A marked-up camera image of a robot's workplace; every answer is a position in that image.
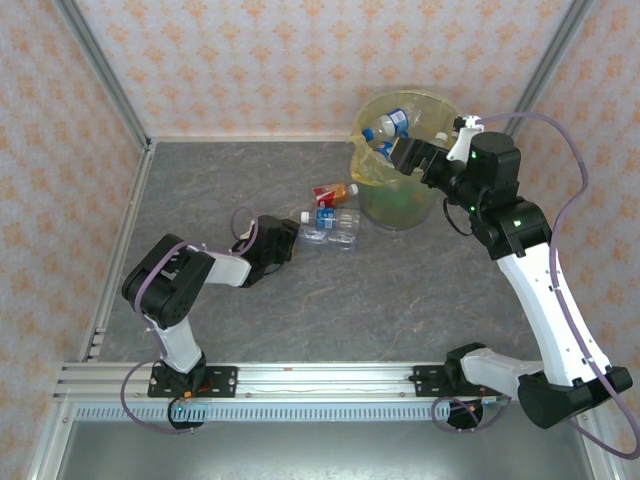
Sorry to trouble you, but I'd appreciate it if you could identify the capless clear Pepsi-label bottle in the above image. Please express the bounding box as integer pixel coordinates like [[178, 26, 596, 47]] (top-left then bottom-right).
[[374, 141, 401, 165]]

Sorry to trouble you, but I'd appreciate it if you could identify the clear bottle grey neck ring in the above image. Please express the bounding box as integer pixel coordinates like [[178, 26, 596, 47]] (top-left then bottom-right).
[[294, 225, 358, 251]]

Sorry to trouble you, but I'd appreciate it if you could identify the blue-label clear bottle white cap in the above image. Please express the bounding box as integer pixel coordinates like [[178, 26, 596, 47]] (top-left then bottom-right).
[[299, 207, 362, 235]]

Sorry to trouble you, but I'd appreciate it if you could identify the red orange label bottle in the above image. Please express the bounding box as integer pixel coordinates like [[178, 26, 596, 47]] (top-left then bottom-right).
[[311, 181, 360, 210]]

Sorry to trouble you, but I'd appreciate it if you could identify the yellow plastic bin liner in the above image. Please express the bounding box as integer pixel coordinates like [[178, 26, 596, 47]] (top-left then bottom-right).
[[349, 90, 472, 187]]

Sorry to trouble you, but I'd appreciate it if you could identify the yellow mesh waste bin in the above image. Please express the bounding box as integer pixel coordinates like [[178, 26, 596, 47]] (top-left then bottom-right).
[[349, 90, 472, 232]]

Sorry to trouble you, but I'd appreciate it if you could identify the grey metal panel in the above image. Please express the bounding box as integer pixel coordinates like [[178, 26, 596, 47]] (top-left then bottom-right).
[[27, 399, 619, 480]]

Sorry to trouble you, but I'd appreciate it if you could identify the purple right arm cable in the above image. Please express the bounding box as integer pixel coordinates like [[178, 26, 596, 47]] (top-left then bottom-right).
[[430, 112, 640, 461]]

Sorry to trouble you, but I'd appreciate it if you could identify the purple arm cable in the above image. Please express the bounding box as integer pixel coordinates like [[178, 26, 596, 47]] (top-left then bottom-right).
[[121, 205, 260, 436], [430, 112, 640, 461]]

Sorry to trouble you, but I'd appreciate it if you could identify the aluminium table back rail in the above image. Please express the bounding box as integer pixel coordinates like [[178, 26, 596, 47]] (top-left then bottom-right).
[[148, 133, 502, 145]]

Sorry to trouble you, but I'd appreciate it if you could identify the aluminium corner post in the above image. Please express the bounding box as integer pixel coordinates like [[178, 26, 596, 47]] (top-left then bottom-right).
[[498, 0, 594, 149], [53, 0, 154, 151]]

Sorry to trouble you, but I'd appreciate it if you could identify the aluminium front mounting rail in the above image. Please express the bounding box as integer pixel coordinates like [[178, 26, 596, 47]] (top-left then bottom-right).
[[52, 362, 601, 402]]

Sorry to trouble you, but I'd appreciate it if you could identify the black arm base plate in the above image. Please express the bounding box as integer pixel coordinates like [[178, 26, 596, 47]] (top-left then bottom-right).
[[411, 365, 499, 399], [147, 365, 239, 399]]

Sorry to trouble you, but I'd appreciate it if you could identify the slotted grey cable duct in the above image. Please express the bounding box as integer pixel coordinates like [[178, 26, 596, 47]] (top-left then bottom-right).
[[73, 402, 454, 424]]

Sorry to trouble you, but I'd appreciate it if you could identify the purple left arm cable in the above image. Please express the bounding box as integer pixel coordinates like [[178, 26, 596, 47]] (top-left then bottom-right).
[[121, 205, 260, 436]]

